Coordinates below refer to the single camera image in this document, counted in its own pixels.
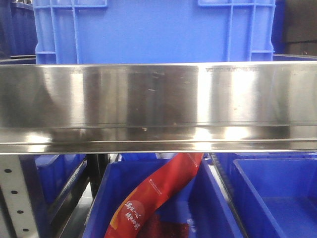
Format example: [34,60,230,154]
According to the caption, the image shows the blue bin lower left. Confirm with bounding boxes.
[34,154,87,206]

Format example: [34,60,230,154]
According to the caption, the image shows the blue bin lower right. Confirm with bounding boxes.
[215,152,317,238]

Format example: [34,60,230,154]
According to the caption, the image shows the blue bin with package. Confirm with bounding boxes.
[83,160,243,238]

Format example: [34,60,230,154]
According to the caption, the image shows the stainless steel rail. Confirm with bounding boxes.
[0,61,317,154]

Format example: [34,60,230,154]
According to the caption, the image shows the grey perforated rack upright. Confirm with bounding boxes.
[0,155,39,238]

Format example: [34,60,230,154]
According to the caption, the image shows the red snack package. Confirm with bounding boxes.
[104,153,203,238]

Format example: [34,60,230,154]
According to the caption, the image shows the large blue plastic crate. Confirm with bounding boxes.
[33,0,275,64]

